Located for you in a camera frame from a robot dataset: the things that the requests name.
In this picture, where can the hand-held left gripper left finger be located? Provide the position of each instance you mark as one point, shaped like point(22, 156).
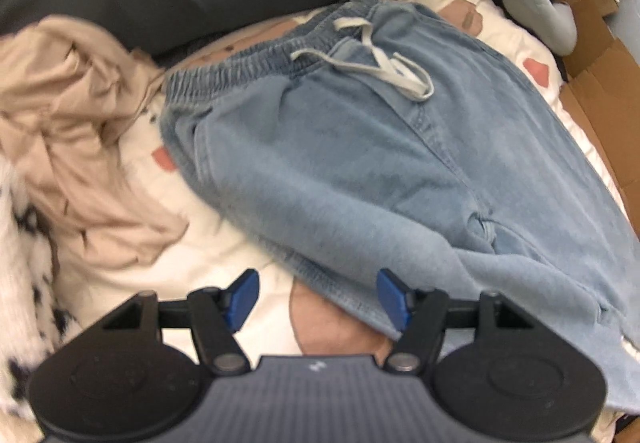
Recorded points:
point(242, 295)

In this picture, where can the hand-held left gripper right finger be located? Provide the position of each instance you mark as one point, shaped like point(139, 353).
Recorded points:
point(392, 298)

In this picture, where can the cream bear print bed sheet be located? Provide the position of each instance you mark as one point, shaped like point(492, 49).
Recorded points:
point(200, 243)

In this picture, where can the white black fuzzy blanket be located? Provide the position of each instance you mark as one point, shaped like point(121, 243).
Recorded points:
point(25, 273)

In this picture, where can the beige garment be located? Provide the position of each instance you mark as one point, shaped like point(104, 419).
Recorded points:
point(75, 123)

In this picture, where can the flattened cardboard box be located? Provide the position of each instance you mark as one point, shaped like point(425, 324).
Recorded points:
point(600, 98)

